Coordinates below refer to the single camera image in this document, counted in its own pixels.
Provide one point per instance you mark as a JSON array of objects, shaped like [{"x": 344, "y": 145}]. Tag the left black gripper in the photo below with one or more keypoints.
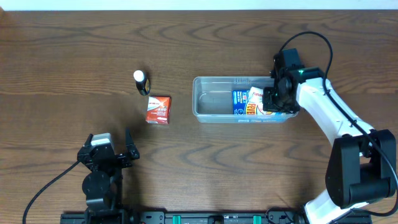
[{"x": 109, "y": 157}]

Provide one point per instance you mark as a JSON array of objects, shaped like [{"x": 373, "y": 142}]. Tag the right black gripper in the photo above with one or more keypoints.
[{"x": 272, "y": 101}]

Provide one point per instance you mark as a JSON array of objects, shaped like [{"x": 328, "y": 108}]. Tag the white Panadol packet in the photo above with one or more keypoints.
[{"x": 255, "y": 104}]

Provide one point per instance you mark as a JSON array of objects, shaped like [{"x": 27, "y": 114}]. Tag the blue Kool Fever box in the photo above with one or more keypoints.
[{"x": 240, "y": 99}]

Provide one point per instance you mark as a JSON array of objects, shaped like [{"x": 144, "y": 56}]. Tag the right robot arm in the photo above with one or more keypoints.
[{"x": 362, "y": 164}]

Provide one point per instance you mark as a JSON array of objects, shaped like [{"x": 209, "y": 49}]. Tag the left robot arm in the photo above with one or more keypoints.
[{"x": 103, "y": 186}]

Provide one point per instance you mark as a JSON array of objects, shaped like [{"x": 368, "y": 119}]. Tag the clear plastic container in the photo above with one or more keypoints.
[{"x": 212, "y": 100}]

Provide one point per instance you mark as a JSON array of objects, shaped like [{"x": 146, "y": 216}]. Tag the red medicine box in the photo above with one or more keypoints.
[{"x": 158, "y": 109}]

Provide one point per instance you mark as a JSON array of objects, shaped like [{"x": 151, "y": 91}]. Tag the small black white-capped bottle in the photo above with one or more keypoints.
[{"x": 142, "y": 82}]

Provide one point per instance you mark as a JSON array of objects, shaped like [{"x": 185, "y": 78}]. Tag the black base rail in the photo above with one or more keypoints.
[{"x": 272, "y": 217}]

